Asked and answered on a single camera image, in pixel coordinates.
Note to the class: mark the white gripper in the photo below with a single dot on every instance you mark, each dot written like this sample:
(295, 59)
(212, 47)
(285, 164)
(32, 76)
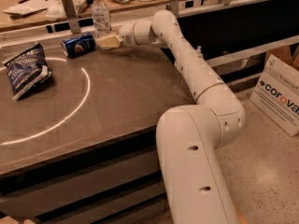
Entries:
(126, 34)

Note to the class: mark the clear plastic water bottle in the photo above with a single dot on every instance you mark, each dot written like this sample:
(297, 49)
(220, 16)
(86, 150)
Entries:
(101, 22)

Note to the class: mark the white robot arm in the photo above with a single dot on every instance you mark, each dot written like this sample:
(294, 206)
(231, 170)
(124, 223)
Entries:
(187, 135)

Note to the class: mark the blue pepsi can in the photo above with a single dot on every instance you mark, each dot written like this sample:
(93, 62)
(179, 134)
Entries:
(76, 46)

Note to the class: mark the small clear bottle right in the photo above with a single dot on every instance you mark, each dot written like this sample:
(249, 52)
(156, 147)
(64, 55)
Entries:
(199, 51)

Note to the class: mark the white power strip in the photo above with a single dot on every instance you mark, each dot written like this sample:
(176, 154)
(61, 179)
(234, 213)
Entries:
(81, 5)

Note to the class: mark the white face mask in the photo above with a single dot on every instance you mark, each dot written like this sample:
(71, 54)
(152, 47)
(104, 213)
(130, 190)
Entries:
(55, 12)

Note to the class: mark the white papers on desk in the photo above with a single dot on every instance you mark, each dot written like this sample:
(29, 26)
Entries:
(27, 7)

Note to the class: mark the dark blue chip bag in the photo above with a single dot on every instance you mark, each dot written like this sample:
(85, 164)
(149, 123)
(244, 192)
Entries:
(26, 69)

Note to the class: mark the grey drawer cabinet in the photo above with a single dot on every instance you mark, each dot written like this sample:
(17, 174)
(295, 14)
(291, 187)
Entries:
(103, 179)

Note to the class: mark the white corovan cardboard box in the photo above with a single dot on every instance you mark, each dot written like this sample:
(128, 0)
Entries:
(277, 90)

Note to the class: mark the metal bracket post left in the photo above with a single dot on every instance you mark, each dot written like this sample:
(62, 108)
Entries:
(71, 16)

